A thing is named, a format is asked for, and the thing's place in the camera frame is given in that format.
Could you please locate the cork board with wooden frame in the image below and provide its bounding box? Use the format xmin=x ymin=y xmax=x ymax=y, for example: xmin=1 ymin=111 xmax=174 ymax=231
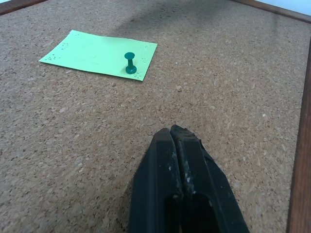
xmin=0 ymin=0 xmax=311 ymax=233

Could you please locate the green pushpin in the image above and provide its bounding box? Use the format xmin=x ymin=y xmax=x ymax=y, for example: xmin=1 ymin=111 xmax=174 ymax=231
xmin=124 ymin=52 xmax=138 ymax=75

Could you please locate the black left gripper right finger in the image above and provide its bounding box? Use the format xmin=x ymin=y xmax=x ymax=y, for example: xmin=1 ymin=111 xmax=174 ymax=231
xmin=170 ymin=124 xmax=251 ymax=233

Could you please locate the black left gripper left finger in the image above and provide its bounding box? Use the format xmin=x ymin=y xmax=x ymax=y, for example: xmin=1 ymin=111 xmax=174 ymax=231
xmin=128 ymin=128 xmax=184 ymax=233

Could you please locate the green paper note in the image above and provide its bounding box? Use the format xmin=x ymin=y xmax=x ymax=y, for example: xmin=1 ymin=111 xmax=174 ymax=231
xmin=38 ymin=30 xmax=158 ymax=82

